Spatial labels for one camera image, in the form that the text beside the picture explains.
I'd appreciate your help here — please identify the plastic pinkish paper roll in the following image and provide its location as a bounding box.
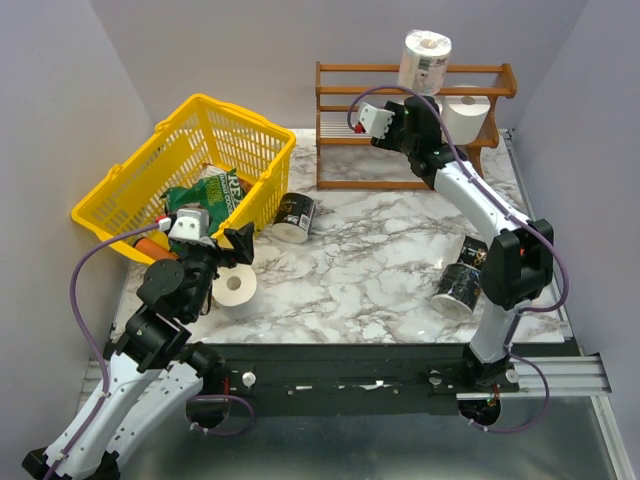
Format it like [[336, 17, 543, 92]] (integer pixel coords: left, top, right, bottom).
[[397, 30, 452, 96]]

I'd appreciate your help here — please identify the black roll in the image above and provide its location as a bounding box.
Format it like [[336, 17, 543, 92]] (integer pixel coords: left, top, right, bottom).
[[430, 263, 481, 318], [457, 235, 489, 270], [272, 192, 316, 244]]

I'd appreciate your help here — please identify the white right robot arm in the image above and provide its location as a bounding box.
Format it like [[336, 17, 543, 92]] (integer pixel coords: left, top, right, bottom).
[[357, 95, 554, 392]]

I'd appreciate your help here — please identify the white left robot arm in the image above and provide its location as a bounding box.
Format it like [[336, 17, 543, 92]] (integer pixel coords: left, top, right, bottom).
[[22, 217, 254, 479]]

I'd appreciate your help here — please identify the wooden two-tier shelf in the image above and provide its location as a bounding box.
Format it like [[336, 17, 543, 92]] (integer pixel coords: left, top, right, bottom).
[[315, 62, 518, 190]]

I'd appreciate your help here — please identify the green snack bag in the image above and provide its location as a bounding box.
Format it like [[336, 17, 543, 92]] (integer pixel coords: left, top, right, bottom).
[[161, 169, 252, 234]]

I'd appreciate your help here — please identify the orange carrot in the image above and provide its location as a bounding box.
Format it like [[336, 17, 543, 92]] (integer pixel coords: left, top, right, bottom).
[[134, 237, 178, 261]]

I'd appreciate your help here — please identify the yellow plastic shopping basket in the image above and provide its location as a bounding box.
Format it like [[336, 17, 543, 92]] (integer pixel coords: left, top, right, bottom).
[[71, 94, 296, 241]]

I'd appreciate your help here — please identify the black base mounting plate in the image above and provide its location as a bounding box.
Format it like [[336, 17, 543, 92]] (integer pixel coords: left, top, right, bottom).
[[102, 342, 581, 419]]

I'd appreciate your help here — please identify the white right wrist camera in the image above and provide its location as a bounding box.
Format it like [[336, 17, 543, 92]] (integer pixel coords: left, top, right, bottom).
[[354, 102, 394, 140]]

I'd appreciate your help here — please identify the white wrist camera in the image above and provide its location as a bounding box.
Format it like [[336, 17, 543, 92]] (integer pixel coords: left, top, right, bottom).
[[157, 208, 210, 243], [354, 102, 394, 140]]

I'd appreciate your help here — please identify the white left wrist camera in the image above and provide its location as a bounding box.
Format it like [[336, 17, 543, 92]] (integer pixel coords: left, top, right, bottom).
[[157, 208, 210, 243]]

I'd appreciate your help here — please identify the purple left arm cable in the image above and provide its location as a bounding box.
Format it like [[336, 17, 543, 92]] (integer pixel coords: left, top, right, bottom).
[[69, 219, 161, 401]]

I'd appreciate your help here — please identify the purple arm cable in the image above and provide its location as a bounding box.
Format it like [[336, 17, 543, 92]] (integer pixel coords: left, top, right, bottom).
[[347, 85, 571, 314], [69, 219, 161, 401]]

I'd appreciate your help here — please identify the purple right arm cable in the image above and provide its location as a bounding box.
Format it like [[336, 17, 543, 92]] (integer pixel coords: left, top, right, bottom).
[[347, 85, 571, 314]]

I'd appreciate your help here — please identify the aluminium rail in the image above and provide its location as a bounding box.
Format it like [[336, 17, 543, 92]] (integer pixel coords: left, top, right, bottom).
[[77, 356, 612, 411]]

